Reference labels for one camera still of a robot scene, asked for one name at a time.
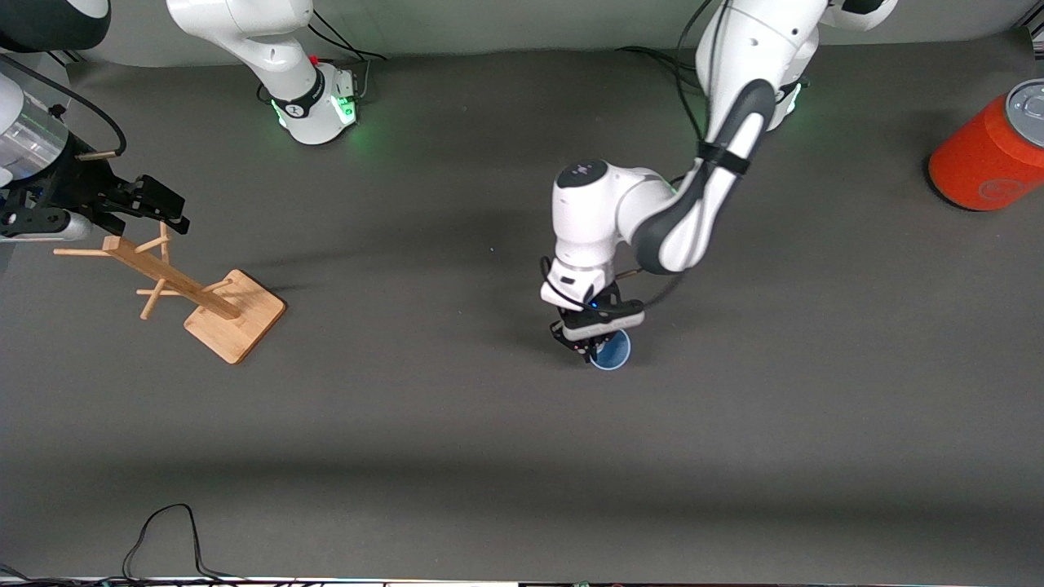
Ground orange can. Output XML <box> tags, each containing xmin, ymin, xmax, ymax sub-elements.
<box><xmin>927</xmin><ymin>78</ymin><xmax>1044</xmax><ymax>214</ymax></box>

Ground light blue cup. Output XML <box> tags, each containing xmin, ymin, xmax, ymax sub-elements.
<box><xmin>587</xmin><ymin>328</ymin><xmax>632</xmax><ymax>373</ymax></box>

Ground black arm base cables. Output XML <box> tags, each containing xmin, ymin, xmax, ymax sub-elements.
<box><xmin>615</xmin><ymin>46</ymin><xmax>710</xmax><ymax>95</ymax></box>
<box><xmin>307</xmin><ymin>8</ymin><xmax>387</xmax><ymax>105</ymax></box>

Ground wooden cup rack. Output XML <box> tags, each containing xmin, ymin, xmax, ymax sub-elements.
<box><xmin>53</xmin><ymin>218</ymin><xmax>288</xmax><ymax>365</ymax></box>

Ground black cable on table edge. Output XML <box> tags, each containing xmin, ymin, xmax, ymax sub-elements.
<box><xmin>0</xmin><ymin>503</ymin><xmax>270</xmax><ymax>587</ymax></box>

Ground black right arm base cables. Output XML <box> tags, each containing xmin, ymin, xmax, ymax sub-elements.
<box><xmin>307</xmin><ymin>8</ymin><xmax>387</xmax><ymax>105</ymax></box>

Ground black left arm base cables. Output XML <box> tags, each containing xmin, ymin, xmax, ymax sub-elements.
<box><xmin>615</xmin><ymin>46</ymin><xmax>710</xmax><ymax>95</ymax></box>

